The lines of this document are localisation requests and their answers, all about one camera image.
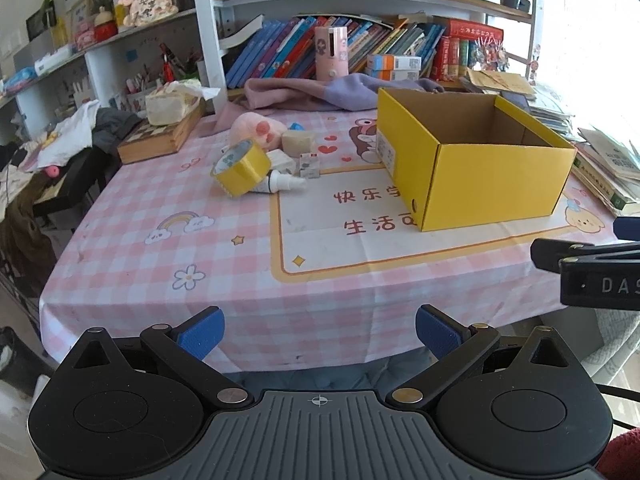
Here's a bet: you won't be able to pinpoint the yellow tape roll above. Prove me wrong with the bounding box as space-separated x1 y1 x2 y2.
210 139 271 197

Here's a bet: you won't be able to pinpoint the white glue tube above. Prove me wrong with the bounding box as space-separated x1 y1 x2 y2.
250 169 307 194

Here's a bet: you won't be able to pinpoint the white box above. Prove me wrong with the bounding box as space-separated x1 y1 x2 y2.
267 148 297 176

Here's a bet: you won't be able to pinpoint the small staple box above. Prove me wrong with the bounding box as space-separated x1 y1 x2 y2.
298 153 321 179

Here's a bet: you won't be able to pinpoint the pink plush toy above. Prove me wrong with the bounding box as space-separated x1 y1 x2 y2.
229 112 288 152

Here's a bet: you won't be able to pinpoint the beige eraser block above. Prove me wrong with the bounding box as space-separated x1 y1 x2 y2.
281 130 317 159

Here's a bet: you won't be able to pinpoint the stack of books right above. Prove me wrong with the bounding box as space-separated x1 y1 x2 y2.
528 84 639 217

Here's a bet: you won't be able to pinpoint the yellow cardboard box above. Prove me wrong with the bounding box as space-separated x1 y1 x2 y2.
376 89 576 232

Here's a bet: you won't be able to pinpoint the black smartphone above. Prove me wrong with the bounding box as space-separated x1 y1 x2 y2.
500 91 530 114

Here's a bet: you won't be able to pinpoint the pink checkered tablecloth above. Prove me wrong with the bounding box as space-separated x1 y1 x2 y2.
39 110 614 372

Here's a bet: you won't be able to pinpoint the brown paper envelope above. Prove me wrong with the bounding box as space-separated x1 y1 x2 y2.
468 70 535 98

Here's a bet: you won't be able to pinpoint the wooden chess box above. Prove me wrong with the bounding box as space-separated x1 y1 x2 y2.
117 102 205 165

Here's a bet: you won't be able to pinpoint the red dictionary books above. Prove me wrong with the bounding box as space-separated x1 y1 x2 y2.
431 16 503 81

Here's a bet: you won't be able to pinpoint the dark grey garment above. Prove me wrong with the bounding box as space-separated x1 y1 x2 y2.
92 107 142 153

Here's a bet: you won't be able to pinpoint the white t-shirt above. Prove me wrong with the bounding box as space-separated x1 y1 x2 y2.
37 100 100 169

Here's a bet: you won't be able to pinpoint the tissue pack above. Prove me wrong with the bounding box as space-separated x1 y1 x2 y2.
145 79 220 127

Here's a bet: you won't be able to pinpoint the orange white boxes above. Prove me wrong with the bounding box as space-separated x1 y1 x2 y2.
366 54 422 81

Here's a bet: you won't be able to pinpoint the pink purple cloth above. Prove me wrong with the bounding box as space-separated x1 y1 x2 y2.
201 74 445 136

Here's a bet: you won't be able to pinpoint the pink cylindrical device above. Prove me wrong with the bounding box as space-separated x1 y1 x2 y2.
314 26 349 81

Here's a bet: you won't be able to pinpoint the white bookshelf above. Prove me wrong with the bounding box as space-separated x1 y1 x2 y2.
11 0 536 138

